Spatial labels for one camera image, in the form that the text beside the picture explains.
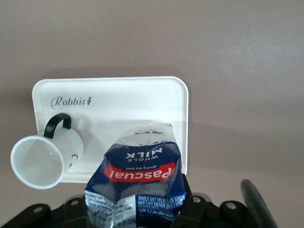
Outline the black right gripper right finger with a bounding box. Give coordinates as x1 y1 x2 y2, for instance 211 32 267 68
171 174 259 228

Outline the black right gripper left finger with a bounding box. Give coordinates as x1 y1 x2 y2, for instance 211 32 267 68
0 193 88 228

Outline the white smiley face mug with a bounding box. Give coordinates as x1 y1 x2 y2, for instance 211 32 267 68
9 113 85 190

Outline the blue Pascual milk carton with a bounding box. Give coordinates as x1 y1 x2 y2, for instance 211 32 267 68
83 122 186 228

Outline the cream Rabbit print tray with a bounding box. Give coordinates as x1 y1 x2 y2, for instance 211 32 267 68
32 76 190 183

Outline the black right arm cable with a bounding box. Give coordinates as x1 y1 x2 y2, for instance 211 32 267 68
240 179 280 228

